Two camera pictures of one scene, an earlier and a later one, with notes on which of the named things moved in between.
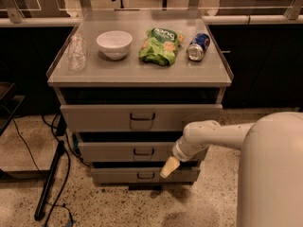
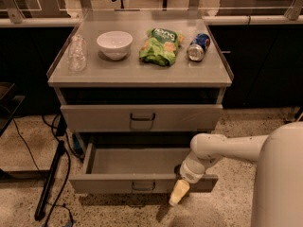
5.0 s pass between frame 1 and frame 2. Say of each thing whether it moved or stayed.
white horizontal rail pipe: stayed
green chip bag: stayed
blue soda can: stayed
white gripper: moved
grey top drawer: stayed
